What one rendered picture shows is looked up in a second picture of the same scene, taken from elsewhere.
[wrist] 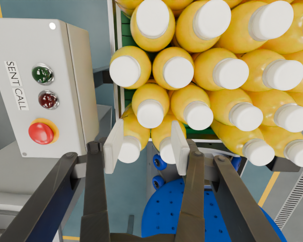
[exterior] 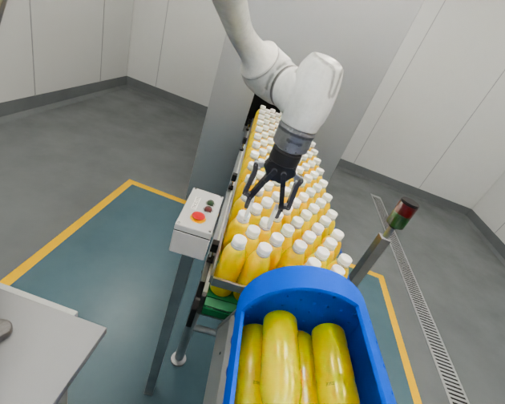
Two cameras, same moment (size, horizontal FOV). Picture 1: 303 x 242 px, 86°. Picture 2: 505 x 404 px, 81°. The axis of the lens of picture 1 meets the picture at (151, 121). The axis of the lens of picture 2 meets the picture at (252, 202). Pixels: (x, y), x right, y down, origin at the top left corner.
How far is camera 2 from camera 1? 0.83 m
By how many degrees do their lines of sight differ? 81
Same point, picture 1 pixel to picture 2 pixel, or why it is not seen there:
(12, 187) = not seen: hidden behind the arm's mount
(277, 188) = not seen: outside the picture
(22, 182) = not seen: hidden behind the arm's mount
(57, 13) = (81, 307)
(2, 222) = (21, 311)
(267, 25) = (296, 220)
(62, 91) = (215, 210)
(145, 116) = (252, 228)
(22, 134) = (184, 215)
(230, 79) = (288, 228)
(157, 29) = (258, 208)
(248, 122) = (301, 244)
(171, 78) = (264, 220)
